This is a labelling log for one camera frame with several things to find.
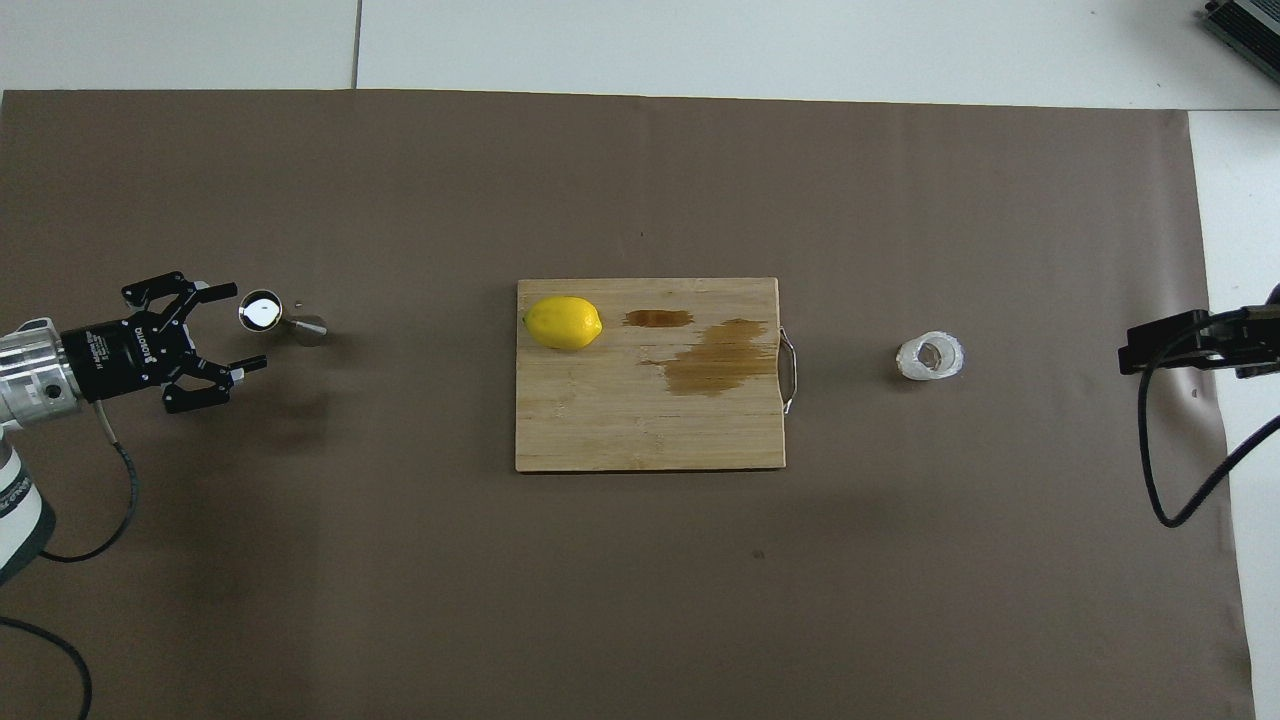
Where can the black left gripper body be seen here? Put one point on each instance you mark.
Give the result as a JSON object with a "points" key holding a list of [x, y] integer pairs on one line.
{"points": [[125, 355]]}

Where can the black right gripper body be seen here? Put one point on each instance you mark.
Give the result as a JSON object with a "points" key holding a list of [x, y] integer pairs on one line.
{"points": [[1250, 340]]}

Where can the steel jigger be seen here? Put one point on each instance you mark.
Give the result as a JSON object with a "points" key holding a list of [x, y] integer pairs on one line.
{"points": [[262, 311]]}

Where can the brown paper table mat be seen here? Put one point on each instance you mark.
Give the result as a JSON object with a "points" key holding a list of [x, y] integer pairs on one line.
{"points": [[400, 580]]}

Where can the grey electronic box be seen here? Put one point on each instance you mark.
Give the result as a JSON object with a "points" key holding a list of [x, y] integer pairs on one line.
{"points": [[1248, 22]]}

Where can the yellow lemon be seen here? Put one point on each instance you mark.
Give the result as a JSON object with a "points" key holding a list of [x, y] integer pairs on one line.
{"points": [[563, 323]]}

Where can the wooden cutting board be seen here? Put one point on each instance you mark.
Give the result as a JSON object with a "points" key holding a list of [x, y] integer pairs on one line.
{"points": [[600, 420]]}

